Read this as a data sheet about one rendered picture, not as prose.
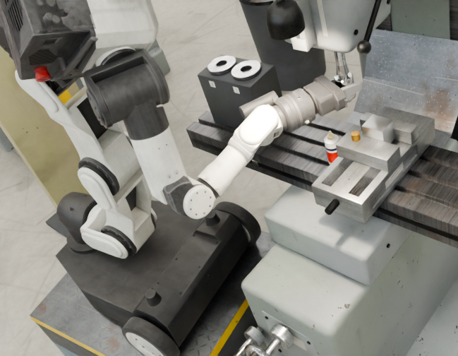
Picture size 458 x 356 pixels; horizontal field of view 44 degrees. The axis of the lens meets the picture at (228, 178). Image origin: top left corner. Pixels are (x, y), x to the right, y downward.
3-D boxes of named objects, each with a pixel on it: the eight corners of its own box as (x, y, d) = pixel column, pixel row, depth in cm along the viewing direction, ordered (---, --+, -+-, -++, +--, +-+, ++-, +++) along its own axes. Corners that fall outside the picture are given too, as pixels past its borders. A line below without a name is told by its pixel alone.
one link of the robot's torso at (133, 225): (99, 251, 200) (66, 164, 163) (133, 212, 211) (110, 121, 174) (133, 271, 195) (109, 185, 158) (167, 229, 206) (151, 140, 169)
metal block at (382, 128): (384, 150, 143) (382, 131, 139) (364, 144, 147) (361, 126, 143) (395, 138, 145) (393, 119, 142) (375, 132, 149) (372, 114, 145)
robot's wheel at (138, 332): (135, 353, 193) (111, 321, 180) (144, 341, 196) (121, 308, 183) (180, 376, 182) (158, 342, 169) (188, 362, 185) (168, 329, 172)
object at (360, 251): (371, 289, 147) (365, 260, 140) (269, 241, 169) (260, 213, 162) (461, 169, 169) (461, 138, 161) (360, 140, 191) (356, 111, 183)
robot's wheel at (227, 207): (217, 240, 221) (202, 205, 209) (224, 231, 224) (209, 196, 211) (260, 253, 210) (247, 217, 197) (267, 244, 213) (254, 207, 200)
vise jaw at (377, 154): (388, 172, 138) (387, 160, 136) (336, 156, 148) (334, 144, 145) (401, 157, 141) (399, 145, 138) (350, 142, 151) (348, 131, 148)
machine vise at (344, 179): (365, 224, 138) (359, 192, 131) (315, 204, 147) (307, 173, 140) (435, 138, 153) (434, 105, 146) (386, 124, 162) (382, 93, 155)
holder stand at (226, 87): (264, 138, 174) (248, 83, 161) (213, 121, 187) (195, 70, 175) (287, 114, 179) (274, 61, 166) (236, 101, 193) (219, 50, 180)
